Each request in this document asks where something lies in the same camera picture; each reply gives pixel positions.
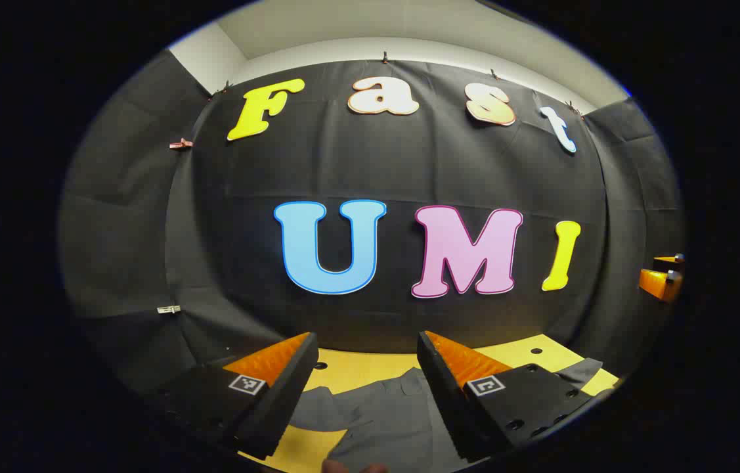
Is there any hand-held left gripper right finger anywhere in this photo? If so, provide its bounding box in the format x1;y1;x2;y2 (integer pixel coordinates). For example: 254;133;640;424
417;330;597;464

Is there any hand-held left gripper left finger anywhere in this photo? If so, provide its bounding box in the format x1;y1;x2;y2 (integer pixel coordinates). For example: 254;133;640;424
153;332;320;461

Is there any grey collared shirt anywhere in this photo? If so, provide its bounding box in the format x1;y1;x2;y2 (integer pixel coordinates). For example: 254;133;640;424
288;358;603;473

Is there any black backdrop cloth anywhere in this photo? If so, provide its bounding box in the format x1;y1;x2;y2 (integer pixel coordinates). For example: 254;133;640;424
58;49;686;395

